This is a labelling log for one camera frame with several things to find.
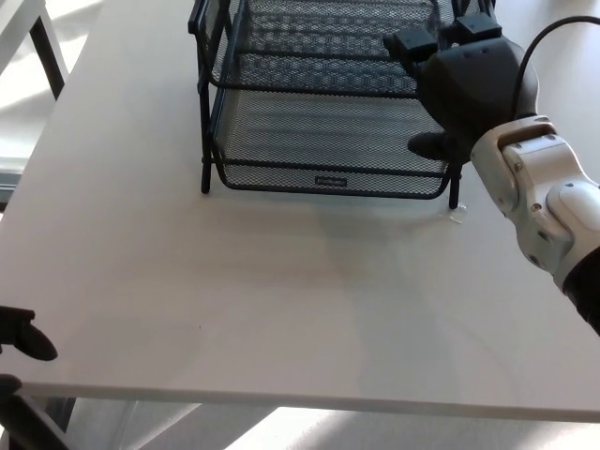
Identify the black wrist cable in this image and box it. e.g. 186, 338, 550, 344
514, 15, 600, 118

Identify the small black mesh tray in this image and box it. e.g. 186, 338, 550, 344
237, 0, 452, 61

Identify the clear tape scrap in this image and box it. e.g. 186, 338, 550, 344
439, 200, 469, 225

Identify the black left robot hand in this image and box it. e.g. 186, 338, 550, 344
0, 306, 60, 400

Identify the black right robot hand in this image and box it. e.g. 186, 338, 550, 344
382, 16, 541, 165

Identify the white side table dark leg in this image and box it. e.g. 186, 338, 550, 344
0, 0, 67, 100

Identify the dark metal desk leg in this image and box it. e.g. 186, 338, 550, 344
0, 394, 79, 450

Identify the black wire tray rack frame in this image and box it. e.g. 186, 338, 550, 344
187, 0, 499, 210

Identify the black mesh tray with label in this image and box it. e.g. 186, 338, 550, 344
210, 87, 454, 202

